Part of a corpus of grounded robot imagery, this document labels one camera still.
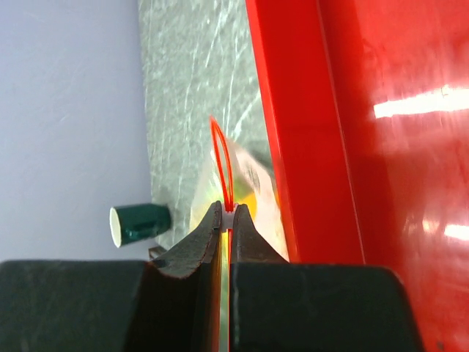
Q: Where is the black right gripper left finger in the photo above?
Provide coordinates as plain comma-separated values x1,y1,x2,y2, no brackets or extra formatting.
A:
1,202,223,351

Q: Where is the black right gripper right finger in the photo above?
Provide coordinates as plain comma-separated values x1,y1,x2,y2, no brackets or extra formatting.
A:
229,205,424,351

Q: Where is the yellow pear toy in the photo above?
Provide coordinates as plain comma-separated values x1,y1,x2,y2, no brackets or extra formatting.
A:
240,193,257,221

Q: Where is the clear zip bag orange zipper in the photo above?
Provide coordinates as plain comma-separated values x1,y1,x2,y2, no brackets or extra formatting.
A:
182,120,289,351

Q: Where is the dark green mug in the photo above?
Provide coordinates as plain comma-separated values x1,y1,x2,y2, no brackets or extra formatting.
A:
109,203,172,248

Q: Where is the red plastic bin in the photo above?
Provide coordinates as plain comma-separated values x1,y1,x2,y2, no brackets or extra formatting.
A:
246,1,468,351

